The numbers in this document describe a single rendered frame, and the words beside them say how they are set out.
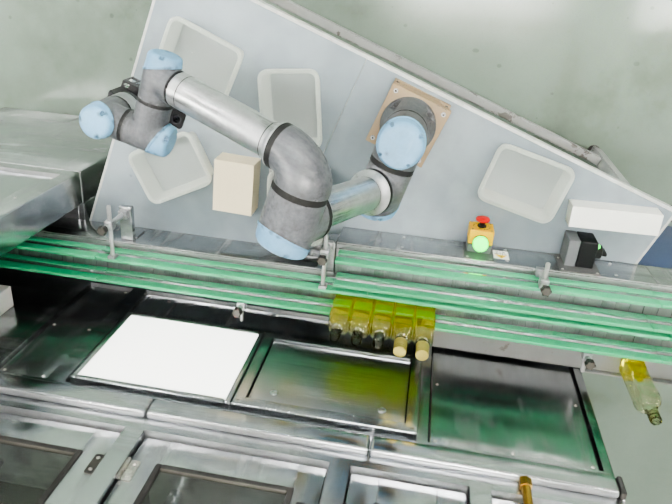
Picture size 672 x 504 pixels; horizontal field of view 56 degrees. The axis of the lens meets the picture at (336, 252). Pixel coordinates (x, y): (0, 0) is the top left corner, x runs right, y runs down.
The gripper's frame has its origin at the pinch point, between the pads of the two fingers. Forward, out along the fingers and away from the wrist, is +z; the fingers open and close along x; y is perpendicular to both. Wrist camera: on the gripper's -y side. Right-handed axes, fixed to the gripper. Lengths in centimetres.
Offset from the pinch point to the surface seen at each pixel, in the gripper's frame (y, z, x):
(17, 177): 39, 12, 52
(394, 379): -88, -15, 37
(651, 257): -146, 32, -15
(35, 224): 22, -5, 52
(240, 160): -21.3, 16.3, 13.4
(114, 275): -2, 4, 62
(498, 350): -116, 8, 26
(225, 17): -1.0, 21.2, -20.5
